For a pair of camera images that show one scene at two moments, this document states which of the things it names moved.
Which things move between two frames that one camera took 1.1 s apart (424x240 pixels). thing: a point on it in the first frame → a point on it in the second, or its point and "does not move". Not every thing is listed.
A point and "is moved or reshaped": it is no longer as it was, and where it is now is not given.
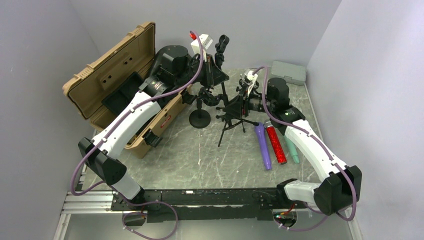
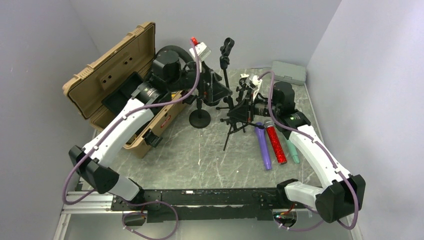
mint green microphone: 292,149 does not move
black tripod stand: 223,40 is moved or reshaped
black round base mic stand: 199,118 does not move
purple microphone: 260,129 does not move
